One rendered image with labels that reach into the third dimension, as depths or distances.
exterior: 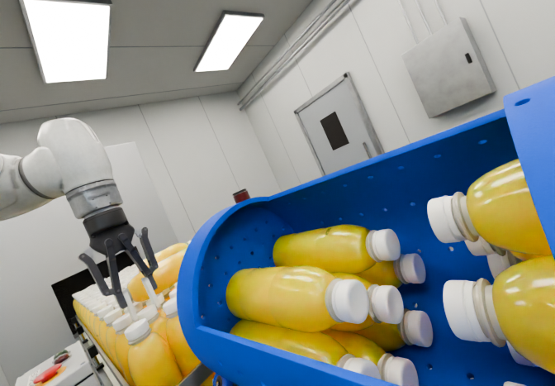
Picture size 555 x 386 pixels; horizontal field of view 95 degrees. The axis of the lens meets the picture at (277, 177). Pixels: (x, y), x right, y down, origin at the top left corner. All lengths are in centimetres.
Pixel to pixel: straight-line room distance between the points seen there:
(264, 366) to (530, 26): 345
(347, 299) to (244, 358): 11
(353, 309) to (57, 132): 61
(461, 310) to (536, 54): 334
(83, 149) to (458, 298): 63
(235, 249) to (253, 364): 22
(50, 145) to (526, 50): 351
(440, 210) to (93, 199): 58
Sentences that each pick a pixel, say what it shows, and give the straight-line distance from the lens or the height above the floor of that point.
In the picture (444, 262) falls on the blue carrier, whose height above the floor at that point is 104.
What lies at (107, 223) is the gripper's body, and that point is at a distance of 63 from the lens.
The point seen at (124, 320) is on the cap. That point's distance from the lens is 72.
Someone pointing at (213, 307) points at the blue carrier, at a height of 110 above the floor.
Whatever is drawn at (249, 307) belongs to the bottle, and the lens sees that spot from 37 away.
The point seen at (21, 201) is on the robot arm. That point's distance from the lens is 72.
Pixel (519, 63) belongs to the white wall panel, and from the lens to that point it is 352.
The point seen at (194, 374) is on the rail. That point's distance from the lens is 62.
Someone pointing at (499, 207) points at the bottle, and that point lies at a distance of 23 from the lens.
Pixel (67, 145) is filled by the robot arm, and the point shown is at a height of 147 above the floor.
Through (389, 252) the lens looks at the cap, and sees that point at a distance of 35.
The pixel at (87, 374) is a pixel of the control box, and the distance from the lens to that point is 60.
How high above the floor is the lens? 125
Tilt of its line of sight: level
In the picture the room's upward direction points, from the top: 24 degrees counter-clockwise
